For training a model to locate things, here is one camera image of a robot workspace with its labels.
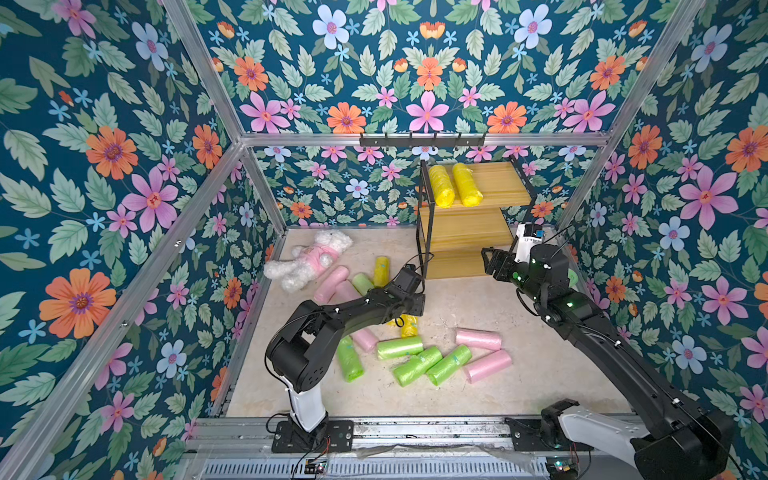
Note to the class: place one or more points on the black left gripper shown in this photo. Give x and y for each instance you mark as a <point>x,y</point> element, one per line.
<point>419,302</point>

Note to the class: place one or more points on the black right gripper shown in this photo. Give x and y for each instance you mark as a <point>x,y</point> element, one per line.
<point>498,264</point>

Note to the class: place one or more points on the yellow trash bag roll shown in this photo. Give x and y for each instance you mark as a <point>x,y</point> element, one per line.
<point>381,275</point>
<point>407,324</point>
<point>469,193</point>
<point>442,188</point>

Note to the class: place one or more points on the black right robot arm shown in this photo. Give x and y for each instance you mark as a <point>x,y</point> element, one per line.
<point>677,438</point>

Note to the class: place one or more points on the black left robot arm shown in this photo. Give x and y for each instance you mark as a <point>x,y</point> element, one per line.
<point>300,353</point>

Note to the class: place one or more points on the green trash bag roll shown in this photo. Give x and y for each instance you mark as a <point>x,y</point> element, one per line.
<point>362,284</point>
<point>417,366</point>
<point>396,348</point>
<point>449,365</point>
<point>349,361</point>

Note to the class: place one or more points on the pink trash bag roll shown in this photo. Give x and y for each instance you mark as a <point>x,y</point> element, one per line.
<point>365,339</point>
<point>487,366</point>
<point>480,339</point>
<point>327,288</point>
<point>345,292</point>

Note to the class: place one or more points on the white pink plush toy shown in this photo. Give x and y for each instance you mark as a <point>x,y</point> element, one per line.
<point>310,262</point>

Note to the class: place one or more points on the wooden shelf with black frame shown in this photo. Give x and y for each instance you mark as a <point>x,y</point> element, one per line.
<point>450,240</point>

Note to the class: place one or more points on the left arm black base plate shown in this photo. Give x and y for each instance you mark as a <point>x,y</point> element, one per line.
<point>318,435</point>

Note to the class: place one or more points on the black wall hook rail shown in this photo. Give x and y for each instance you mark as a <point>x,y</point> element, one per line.
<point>438,140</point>

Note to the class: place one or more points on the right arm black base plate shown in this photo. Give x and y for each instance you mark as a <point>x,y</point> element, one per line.
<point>543,433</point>

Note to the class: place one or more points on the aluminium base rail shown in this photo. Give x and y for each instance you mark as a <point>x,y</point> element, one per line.
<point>448,447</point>

